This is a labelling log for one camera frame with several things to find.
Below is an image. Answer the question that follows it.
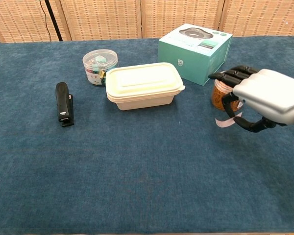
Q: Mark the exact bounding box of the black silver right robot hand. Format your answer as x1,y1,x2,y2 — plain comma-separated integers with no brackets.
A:
208,65,294,133

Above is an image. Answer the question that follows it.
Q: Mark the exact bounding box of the small pink strip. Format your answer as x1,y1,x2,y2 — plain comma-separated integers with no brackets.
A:
215,112,243,128

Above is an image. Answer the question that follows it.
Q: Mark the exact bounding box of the teal speaker product box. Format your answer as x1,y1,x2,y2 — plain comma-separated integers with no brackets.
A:
158,23,234,86

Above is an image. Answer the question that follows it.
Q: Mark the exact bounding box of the cream lidded food container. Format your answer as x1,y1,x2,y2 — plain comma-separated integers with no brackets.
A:
105,62,186,111

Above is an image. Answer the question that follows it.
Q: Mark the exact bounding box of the clear jar of rubber bands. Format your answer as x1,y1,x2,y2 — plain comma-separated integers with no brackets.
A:
211,70,243,112

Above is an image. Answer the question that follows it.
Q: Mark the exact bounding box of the bamboo folding screen panel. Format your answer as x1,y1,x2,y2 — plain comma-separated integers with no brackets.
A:
220,0,294,37
140,0,225,39
0,0,72,44
60,0,143,41

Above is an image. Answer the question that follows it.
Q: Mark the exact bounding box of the blue table mat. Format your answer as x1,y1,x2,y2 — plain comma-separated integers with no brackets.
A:
0,36,294,233

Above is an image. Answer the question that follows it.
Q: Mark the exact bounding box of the clear jar of binder clips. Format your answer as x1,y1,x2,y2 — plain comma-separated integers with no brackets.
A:
82,49,119,86

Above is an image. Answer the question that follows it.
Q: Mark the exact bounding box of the black stapler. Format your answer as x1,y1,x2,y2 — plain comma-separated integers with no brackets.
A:
55,82,75,128

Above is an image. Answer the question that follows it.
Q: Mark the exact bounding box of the black tripod stand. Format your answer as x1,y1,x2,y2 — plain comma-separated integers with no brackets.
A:
44,0,64,42

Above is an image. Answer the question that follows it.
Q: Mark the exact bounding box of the black hanging cable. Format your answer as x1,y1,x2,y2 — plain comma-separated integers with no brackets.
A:
39,0,51,42

